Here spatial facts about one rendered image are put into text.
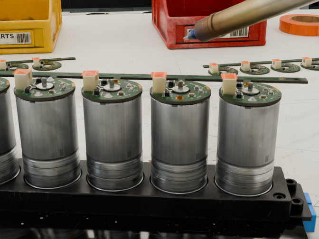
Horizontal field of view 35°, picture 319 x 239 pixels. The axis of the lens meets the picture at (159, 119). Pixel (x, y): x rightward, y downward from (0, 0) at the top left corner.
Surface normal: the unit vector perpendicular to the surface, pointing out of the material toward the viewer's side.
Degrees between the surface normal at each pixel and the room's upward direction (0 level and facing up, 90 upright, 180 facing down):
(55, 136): 90
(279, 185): 0
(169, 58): 0
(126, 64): 0
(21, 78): 90
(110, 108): 90
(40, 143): 90
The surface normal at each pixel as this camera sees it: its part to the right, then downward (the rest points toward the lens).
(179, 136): -0.03, 0.40
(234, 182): -0.44, 0.36
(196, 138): 0.55, 0.33
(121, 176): 0.32, 0.37
